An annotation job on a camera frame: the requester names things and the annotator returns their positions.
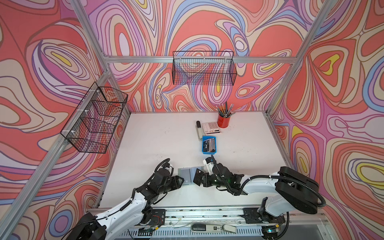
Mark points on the blue plastic card tray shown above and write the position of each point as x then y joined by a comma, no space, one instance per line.
207,137

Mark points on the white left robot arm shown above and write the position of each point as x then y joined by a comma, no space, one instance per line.
135,211

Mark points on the black card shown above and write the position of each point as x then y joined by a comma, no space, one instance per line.
198,177

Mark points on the black wire basket back wall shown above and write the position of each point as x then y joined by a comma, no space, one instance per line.
204,68

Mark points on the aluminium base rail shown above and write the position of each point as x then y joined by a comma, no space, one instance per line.
178,221

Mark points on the dark grey card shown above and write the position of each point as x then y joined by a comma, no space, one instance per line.
186,175

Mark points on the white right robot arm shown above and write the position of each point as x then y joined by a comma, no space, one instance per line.
291,191

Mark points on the beige stapler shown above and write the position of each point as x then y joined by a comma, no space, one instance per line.
199,130

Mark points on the black wire basket left wall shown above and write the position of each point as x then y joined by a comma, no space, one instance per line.
91,127

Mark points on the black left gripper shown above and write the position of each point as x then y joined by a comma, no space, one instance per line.
175,181

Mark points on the mint green card holder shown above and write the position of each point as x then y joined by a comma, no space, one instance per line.
193,170

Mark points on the black wire basket wall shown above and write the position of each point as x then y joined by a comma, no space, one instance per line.
91,127
204,68

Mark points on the stack of cards in tray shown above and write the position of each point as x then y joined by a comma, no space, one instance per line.
209,145

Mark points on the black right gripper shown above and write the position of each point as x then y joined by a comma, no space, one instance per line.
206,181

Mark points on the pink desk calculator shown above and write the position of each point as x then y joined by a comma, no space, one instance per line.
211,128

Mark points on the grey handheld device on rail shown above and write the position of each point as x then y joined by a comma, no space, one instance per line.
212,228

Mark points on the red metal pencil bucket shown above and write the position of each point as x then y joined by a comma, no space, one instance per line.
223,122

